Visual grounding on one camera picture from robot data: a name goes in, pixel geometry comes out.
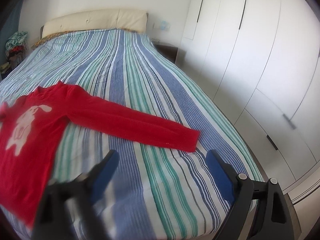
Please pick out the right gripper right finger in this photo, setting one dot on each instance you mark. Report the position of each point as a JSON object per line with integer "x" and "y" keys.
{"x": 271, "y": 218}

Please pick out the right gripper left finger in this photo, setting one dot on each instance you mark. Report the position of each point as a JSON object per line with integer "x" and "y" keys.
{"x": 53, "y": 219}

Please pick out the red sweater with white print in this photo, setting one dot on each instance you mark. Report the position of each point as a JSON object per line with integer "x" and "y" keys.
{"x": 32, "y": 128}

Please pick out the pile of colourful clothes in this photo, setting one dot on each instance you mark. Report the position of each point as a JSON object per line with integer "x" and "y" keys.
{"x": 15, "y": 50}

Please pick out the striped blue green bedspread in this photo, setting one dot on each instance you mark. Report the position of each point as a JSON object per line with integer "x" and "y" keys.
{"x": 155, "y": 192}

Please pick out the white wardrobe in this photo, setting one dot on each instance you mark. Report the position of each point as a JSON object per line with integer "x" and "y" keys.
{"x": 256, "y": 59}

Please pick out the dark bedside table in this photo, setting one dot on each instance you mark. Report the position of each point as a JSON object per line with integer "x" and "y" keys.
{"x": 171, "y": 52}

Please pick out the cream padded headboard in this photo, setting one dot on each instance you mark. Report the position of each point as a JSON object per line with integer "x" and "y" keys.
{"x": 129, "y": 19}

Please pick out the teal curtain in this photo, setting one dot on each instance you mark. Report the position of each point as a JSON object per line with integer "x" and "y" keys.
{"x": 9, "y": 28}

